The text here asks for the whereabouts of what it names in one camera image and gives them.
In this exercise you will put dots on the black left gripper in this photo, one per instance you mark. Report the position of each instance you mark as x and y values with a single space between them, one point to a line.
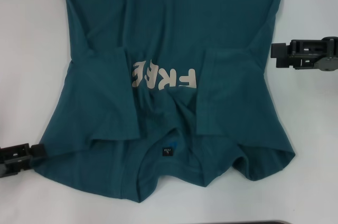
2 169

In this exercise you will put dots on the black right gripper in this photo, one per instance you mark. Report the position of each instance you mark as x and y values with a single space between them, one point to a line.
328 63

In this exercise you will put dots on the teal t-shirt with beige print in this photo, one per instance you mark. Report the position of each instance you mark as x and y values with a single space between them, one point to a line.
171 23

